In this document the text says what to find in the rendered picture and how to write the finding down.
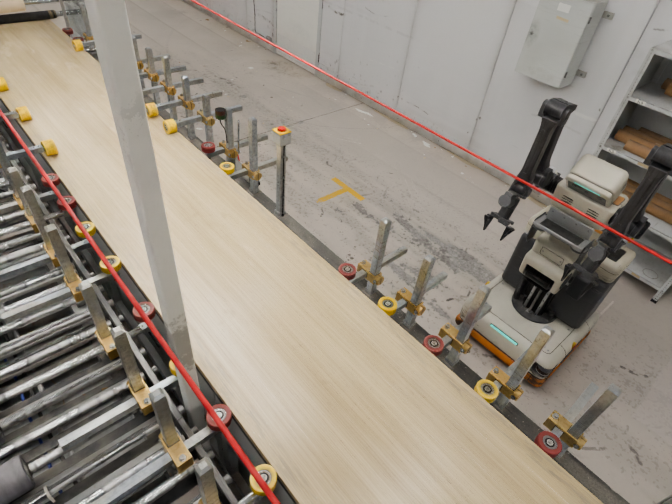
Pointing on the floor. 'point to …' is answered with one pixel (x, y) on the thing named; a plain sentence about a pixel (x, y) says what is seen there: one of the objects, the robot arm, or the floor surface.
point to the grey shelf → (653, 67)
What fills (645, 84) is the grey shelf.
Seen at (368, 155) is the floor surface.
